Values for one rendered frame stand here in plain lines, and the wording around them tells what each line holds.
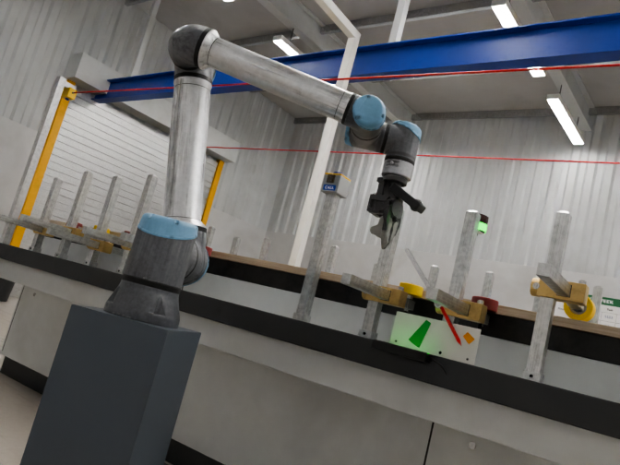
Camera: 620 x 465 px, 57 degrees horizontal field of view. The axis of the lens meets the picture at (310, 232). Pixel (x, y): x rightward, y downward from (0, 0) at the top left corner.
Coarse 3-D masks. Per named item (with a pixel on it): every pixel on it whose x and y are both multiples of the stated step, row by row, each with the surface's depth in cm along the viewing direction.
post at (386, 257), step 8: (400, 224) 183; (392, 240) 180; (392, 248) 180; (384, 256) 180; (392, 256) 181; (384, 264) 179; (376, 272) 180; (384, 272) 178; (376, 280) 179; (384, 280) 178; (368, 304) 178; (376, 304) 177; (368, 312) 178; (376, 312) 177; (368, 320) 177; (376, 320) 178; (368, 328) 176; (376, 328) 178
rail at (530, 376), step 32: (0, 256) 304; (32, 256) 286; (64, 256) 279; (224, 320) 206; (256, 320) 198; (288, 320) 191; (352, 352) 174; (384, 352) 169; (448, 384) 156; (480, 384) 151; (512, 384) 147; (544, 384) 143; (544, 416) 141; (576, 416) 137; (608, 416) 133
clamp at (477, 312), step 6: (462, 300) 162; (474, 306) 159; (480, 306) 158; (486, 306) 161; (438, 312) 166; (450, 312) 162; (474, 312) 159; (480, 312) 158; (462, 318) 162; (468, 318) 159; (474, 318) 158; (480, 318) 158
